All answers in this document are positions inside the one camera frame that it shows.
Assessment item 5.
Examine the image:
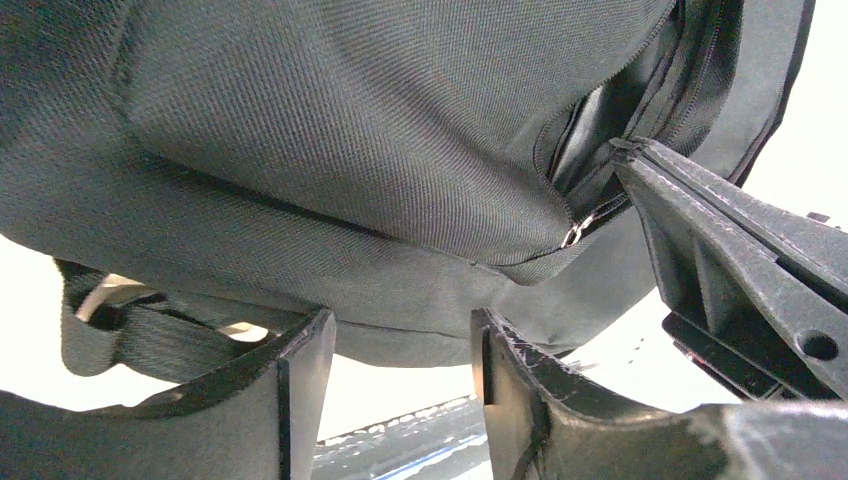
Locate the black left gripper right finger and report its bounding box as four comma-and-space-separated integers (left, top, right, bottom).
470, 309, 847, 479

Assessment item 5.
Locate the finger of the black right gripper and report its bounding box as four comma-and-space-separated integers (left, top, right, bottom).
612, 138, 847, 399

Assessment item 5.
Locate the black student backpack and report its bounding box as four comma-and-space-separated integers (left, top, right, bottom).
1, 1, 814, 367

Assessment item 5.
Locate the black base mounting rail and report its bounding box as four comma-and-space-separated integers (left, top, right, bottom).
312, 395, 493, 479

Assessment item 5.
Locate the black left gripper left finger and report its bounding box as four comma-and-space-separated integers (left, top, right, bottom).
1, 310, 336, 479

